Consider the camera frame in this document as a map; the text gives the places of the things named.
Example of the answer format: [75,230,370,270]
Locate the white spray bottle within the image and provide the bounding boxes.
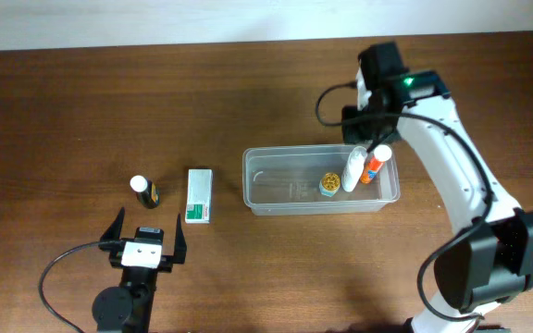
[341,146,367,192]

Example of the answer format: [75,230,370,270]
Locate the orange tube white cap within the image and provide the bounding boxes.
[360,144,392,184]

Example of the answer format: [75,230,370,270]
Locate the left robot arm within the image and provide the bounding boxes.
[92,209,187,333]

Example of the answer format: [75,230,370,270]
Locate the dark bottle white cap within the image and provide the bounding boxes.
[130,175,159,209]

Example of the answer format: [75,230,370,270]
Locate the small jar gold lid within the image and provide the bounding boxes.
[319,172,341,197]

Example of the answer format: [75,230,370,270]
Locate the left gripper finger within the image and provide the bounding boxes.
[98,207,125,252]
[163,214,187,265]

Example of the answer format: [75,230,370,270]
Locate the white green medicine box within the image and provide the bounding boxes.
[185,169,213,224]

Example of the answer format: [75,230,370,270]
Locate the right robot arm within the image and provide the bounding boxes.
[341,67,533,332]

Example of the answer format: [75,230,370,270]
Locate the clear plastic container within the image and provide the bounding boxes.
[242,144,401,216]

